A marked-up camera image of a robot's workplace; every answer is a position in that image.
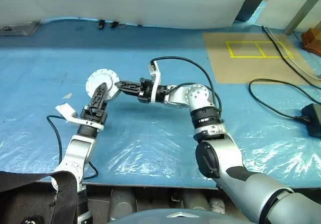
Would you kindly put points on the small black clip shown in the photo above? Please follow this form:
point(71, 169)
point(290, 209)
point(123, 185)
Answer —
point(113, 24)
point(100, 24)

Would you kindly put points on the blue plastic table cover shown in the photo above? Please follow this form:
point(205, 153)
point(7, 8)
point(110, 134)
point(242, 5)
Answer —
point(155, 133)

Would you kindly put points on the large white foam sheet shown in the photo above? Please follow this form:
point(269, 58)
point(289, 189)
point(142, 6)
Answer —
point(125, 1)

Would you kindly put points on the reddish brown wooden block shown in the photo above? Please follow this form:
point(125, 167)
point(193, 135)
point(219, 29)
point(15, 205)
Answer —
point(313, 40)

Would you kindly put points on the grey robot torso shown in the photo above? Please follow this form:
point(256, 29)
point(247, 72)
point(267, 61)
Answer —
point(163, 216)

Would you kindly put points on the small white scrap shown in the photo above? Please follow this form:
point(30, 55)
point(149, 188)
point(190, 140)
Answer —
point(67, 96)

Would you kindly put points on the grey aluminium profile post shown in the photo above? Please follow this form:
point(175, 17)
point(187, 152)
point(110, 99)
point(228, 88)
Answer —
point(304, 4)

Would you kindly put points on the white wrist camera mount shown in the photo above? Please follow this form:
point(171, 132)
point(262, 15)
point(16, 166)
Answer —
point(67, 112)
point(156, 83)

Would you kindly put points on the white panel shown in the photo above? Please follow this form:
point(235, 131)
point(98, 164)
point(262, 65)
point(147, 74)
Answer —
point(279, 4)

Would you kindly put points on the black power adapter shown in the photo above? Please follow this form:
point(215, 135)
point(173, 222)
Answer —
point(313, 119)

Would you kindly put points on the grey cylinder under table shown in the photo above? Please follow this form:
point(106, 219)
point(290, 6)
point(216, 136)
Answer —
point(195, 200)
point(123, 202)

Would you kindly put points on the silver flanged motor lid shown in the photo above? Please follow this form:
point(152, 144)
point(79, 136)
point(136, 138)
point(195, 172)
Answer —
point(100, 77)

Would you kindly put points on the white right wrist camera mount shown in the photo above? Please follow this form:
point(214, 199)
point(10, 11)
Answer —
point(156, 83)

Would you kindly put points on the brown cardboard sheet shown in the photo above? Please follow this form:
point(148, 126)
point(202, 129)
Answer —
point(223, 65)

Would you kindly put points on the clear plastic tube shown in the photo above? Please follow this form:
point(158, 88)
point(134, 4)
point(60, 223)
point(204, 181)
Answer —
point(301, 68)

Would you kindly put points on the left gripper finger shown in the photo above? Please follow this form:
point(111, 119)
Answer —
point(100, 96)

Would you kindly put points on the white wrapped cylinder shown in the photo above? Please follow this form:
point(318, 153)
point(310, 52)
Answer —
point(217, 206)

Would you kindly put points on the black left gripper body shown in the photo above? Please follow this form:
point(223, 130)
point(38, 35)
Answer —
point(95, 116)

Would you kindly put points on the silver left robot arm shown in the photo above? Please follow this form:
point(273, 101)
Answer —
point(79, 151)

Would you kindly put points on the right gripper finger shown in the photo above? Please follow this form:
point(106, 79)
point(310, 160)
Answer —
point(129, 87)

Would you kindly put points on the dark blue post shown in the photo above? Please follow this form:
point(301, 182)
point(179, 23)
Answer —
point(254, 3)

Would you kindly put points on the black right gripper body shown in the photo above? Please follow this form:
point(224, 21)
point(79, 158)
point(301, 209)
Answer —
point(146, 91)

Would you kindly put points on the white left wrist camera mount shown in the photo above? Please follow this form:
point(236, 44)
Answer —
point(67, 112)

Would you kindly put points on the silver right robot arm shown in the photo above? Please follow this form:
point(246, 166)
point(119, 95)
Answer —
point(220, 153)

